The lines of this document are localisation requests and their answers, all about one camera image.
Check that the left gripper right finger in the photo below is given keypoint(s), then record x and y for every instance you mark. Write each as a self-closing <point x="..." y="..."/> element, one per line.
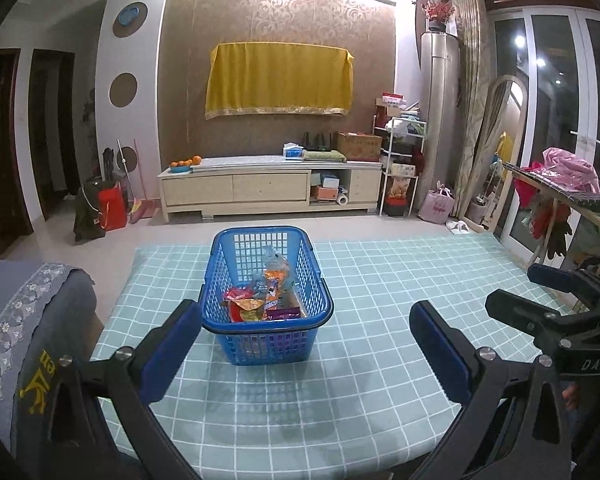
<point x="512" y="422"/>

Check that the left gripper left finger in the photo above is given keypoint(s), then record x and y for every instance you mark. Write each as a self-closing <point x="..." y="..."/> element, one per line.
<point x="99" y="424"/>

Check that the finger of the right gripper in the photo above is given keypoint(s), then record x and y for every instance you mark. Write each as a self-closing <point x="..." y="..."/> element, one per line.
<point x="563" y="281"/>
<point x="525" y="315"/>

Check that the red snack pouch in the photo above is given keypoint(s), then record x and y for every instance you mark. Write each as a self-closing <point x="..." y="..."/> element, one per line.
<point x="238" y="293"/>

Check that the purple yellow snack packet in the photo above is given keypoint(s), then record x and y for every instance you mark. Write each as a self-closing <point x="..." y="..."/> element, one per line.
<point x="283" y="314"/>

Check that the pink clothes pile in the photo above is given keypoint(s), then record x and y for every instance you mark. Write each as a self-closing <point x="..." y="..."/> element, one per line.
<point x="569" y="172"/>

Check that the grey sofa with lace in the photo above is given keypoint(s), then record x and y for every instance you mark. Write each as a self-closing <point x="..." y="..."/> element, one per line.
<point x="47" y="309"/>

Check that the standing mirror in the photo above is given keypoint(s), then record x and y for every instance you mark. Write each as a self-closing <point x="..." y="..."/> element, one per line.
<point x="499" y="143"/>

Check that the orange snack bag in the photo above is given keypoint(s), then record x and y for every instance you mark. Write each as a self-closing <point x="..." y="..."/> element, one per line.
<point x="246" y="310"/>

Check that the pink bag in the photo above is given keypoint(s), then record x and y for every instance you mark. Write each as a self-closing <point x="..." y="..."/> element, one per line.
<point x="437" y="205"/>

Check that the blue plastic basket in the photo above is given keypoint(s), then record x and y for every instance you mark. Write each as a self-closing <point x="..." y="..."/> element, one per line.
<point x="278" y="263"/>

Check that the dark green bag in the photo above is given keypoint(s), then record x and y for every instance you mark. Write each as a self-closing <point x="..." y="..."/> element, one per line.
<point x="88" y="222"/>

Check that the red bag on floor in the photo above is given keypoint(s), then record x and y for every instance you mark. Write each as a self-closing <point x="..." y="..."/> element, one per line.
<point x="112" y="208"/>

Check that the patterned curtain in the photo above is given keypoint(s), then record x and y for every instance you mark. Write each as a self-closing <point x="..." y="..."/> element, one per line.
<point x="476" y="67"/>

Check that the plate of oranges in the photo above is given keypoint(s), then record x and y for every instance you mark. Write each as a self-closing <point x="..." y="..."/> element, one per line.
<point x="184" y="166"/>

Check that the standing air conditioner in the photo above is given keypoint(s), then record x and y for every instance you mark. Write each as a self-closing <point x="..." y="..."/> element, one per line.
<point x="440" y="79"/>

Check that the white metal shelf rack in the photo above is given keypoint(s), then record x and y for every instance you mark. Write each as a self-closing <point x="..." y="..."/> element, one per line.
<point x="403" y="135"/>

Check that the cream TV cabinet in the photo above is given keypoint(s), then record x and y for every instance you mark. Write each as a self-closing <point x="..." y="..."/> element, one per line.
<point x="269" y="184"/>

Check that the brown cardboard box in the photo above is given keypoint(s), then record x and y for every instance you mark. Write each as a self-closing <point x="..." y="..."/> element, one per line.
<point x="359" y="147"/>

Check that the blue tissue box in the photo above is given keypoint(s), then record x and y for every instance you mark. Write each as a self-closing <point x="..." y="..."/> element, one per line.
<point x="293" y="151"/>

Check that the red flower pot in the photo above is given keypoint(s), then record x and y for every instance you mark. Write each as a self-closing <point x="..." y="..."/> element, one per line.
<point x="438" y="13"/>

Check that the yellow cloth cover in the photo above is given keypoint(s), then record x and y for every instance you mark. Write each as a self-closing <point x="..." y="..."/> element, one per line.
<point x="279" y="78"/>

